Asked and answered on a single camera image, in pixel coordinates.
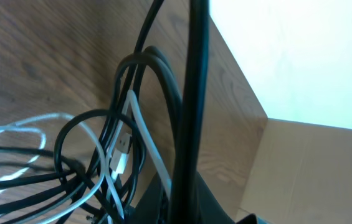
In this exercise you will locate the cardboard panel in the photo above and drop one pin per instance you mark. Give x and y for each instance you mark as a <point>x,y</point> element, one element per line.
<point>302,173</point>

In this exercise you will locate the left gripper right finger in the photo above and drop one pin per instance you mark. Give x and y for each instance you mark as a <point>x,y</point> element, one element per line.
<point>210,211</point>

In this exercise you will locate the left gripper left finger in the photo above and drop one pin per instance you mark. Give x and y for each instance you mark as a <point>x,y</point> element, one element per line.
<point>153,206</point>

